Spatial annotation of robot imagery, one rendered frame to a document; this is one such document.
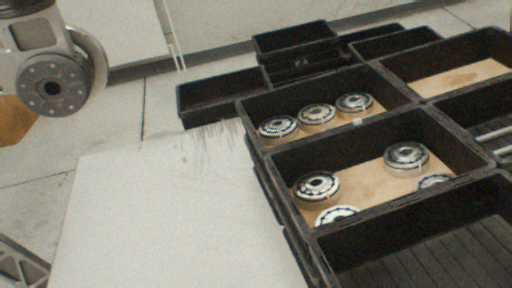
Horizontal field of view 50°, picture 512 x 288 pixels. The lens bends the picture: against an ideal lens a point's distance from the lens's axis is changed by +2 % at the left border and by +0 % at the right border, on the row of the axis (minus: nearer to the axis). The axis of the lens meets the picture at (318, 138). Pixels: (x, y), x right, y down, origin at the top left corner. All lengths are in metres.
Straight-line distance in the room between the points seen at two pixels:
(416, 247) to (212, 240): 0.54
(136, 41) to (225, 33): 0.64
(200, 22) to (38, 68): 3.00
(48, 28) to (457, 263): 0.94
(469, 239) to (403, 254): 0.13
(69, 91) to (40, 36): 0.12
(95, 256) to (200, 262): 0.28
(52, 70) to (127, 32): 2.86
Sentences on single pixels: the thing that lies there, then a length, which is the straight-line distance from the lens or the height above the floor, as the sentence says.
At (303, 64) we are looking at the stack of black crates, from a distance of 2.67.
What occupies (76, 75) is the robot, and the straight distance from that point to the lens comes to 1.26.
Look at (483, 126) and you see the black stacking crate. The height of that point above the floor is 0.83.
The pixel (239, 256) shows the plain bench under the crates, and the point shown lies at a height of 0.70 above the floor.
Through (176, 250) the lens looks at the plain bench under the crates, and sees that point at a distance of 1.39.
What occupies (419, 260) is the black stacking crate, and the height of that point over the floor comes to 0.83.
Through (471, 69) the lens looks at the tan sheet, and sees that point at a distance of 1.69.
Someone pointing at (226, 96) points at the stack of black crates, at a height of 0.49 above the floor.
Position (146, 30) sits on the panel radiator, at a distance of 4.10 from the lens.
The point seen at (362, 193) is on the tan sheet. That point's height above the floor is 0.83.
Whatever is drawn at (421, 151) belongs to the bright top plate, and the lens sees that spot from 1.26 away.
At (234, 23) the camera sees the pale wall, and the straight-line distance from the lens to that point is 4.23.
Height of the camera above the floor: 1.57
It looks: 32 degrees down
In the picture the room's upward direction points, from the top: 10 degrees counter-clockwise
